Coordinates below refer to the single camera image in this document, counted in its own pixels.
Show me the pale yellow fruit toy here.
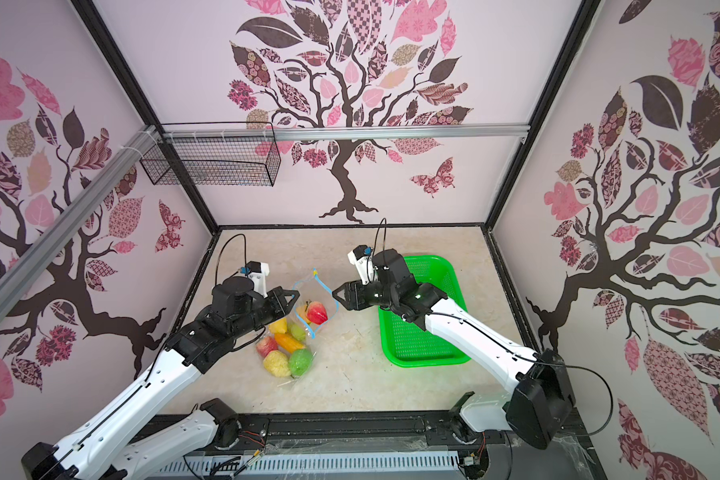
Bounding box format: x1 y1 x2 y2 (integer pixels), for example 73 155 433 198
262 350 291 378

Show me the black wire wall basket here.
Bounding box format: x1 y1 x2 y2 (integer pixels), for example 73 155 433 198
140 120 281 187

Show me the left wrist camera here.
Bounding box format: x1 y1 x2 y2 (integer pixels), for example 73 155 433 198
241 261 270 297

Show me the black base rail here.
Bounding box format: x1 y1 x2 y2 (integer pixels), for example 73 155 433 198
86 409 607 480

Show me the white slotted cable duct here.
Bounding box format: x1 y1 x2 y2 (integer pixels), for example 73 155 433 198
146 451 464 479

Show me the green apple toy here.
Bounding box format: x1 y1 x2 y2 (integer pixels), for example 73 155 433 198
288 348 314 378

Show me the red apple toy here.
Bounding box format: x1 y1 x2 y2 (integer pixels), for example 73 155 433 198
306 301 329 325

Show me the orange banana toy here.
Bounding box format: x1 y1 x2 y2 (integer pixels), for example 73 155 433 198
274 333 306 354

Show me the clear zip bag blue zipper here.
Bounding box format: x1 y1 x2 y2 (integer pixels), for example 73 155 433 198
255 269 339 388

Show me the yellow lemon toy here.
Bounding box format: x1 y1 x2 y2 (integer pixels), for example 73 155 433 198
268 318 289 335

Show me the rear aluminium frame rail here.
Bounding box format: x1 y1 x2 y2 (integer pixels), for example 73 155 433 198
162 123 530 142

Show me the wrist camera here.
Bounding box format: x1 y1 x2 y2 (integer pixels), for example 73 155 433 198
241 261 270 297
347 245 376 285

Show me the green pear toy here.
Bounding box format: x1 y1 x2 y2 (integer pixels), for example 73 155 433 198
288 322 307 343

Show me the aluminium frame rail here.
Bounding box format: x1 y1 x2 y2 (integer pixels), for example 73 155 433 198
162 123 530 142
0 125 159 323

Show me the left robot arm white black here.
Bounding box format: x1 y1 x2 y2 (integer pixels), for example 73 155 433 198
21 274 300 479

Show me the left aluminium frame rail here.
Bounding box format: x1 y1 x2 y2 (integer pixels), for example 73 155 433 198
0 125 159 323

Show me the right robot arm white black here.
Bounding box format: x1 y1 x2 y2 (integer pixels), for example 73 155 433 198
332 245 575 450

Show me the yellow pear toy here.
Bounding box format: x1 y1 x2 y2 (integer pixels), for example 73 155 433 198
297 303 309 323

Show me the green plastic basket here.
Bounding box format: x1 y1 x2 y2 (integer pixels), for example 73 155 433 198
377 254 473 368

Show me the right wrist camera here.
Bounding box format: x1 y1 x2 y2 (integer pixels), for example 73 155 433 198
347 245 376 285

